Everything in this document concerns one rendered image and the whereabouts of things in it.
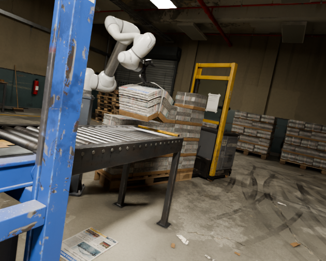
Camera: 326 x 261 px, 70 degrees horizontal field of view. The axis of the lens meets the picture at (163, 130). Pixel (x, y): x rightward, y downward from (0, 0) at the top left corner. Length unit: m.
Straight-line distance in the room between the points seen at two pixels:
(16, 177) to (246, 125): 7.02
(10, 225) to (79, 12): 0.59
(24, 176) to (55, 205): 0.16
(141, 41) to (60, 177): 1.14
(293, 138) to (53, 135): 6.97
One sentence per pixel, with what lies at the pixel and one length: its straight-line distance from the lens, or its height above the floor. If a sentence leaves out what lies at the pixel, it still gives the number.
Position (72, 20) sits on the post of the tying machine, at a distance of 0.73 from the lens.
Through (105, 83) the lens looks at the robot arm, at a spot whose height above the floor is 1.16.
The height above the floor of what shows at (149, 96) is 1.09.
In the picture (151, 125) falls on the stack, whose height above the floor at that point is 0.79.
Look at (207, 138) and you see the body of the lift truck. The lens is 3.96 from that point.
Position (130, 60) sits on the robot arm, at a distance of 1.67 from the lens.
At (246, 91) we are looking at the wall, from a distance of 9.24.
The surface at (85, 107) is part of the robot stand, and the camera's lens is 2.39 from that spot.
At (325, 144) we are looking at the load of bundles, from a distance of 7.46.
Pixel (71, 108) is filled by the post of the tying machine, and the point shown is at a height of 0.99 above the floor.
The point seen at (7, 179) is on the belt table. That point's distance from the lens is 0.87.
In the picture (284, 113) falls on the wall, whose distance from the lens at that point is 9.06.
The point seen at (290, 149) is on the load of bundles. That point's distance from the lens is 7.39.
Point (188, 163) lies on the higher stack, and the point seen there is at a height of 0.26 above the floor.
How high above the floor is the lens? 1.05
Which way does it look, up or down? 6 degrees down
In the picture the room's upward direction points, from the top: 10 degrees clockwise
